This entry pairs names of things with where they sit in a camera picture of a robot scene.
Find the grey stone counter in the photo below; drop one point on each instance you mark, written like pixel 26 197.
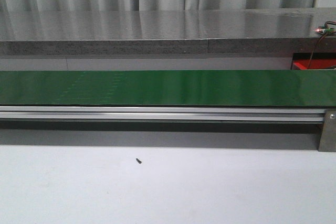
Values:
pixel 237 31

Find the aluminium conveyor frame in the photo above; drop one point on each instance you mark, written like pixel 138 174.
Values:
pixel 254 114

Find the green conveyor belt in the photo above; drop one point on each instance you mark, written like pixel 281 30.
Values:
pixel 273 88

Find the metal conveyor support bracket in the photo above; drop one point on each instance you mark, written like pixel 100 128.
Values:
pixel 328 135

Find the red plastic tray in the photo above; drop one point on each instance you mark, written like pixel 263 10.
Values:
pixel 304 64

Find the small green circuit board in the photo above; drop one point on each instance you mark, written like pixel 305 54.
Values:
pixel 325 30

